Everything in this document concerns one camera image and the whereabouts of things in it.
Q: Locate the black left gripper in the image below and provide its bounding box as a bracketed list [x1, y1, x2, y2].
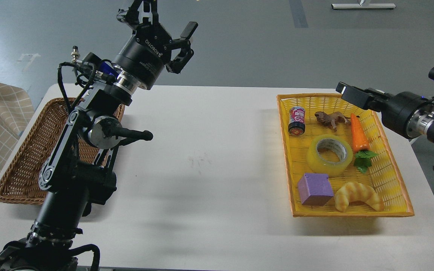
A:
[112, 0, 199, 90]

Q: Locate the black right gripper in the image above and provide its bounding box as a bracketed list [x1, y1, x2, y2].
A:
[336, 82, 434, 140]

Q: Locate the yellow tape roll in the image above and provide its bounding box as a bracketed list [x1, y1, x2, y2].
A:
[306, 134, 353, 177]

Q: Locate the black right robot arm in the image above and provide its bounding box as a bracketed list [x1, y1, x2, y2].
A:
[336, 67, 434, 144]

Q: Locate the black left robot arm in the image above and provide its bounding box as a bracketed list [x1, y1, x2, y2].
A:
[0, 0, 198, 271]

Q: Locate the brown toy animal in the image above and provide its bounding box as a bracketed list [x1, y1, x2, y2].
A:
[315, 111, 351, 132]

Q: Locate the orange toy carrot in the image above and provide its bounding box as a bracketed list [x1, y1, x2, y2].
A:
[351, 113, 378, 174]

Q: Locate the yellow plastic basket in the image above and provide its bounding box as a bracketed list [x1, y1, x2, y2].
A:
[276, 93, 414, 217]

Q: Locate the red soda can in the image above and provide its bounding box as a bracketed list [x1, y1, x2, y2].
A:
[288, 106, 306, 136]

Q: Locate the toy croissant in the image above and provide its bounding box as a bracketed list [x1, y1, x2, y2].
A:
[334, 182, 385, 212]

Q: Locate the purple foam cube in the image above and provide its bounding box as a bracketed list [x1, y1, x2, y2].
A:
[297, 173, 334, 206]

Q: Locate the brown wicker basket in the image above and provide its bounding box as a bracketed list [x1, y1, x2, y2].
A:
[0, 97, 125, 206]

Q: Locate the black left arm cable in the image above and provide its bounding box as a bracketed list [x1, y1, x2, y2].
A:
[57, 59, 101, 113]

